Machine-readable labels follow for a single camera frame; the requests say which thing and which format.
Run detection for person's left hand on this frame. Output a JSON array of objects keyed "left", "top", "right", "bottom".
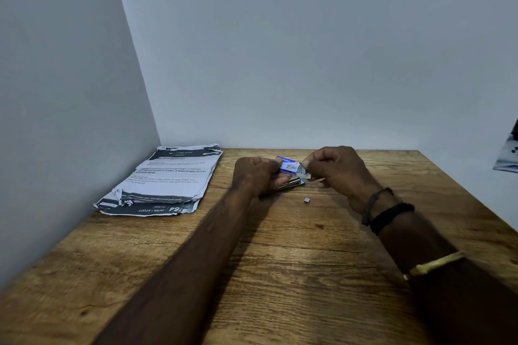
[{"left": 230, "top": 156, "right": 292, "bottom": 200}]

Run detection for black band bracelet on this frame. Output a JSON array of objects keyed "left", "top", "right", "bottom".
[{"left": 369, "top": 202, "right": 415, "bottom": 236}]

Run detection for thin black thread bracelet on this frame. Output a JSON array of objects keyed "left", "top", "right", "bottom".
[{"left": 361, "top": 187, "right": 394, "bottom": 227}]

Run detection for wooden table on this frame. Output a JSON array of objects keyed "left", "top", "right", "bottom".
[{"left": 0, "top": 148, "right": 518, "bottom": 345}]

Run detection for person's left forearm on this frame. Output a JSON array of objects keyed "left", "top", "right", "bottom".
[{"left": 93, "top": 191, "right": 268, "bottom": 345}]

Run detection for blue white staples box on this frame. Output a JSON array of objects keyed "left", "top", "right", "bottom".
[{"left": 276, "top": 156, "right": 324, "bottom": 183}]

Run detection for person's right forearm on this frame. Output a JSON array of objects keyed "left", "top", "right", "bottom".
[{"left": 362, "top": 191, "right": 518, "bottom": 345}]

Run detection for stack of printed papers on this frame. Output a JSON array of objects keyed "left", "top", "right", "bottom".
[{"left": 93, "top": 143, "right": 223, "bottom": 218}]

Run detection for gold bangle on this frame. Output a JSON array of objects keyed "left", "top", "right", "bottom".
[{"left": 403, "top": 251, "right": 466, "bottom": 281}]

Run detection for person's right hand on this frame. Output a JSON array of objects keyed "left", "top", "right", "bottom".
[{"left": 302, "top": 146, "right": 383, "bottom": 214}]

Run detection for silver blue stapler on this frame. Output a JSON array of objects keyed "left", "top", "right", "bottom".
[{"left": 258, "top": 177, "right": 306, "bottom": 198}]

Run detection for papers on window sill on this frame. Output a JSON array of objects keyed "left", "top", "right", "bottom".
[{"left": 493, "top": 118, "right": 518, "bottom": 174}]

